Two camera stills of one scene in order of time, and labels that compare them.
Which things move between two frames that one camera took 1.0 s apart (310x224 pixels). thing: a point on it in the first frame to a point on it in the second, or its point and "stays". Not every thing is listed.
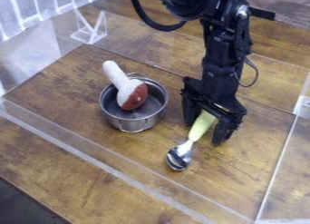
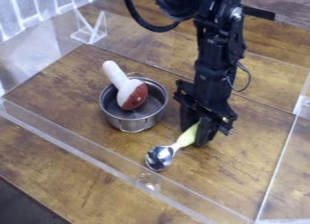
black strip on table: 263,13 stays
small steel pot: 136,121 stays
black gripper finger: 226,127 to 208,130
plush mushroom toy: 133,91 stays
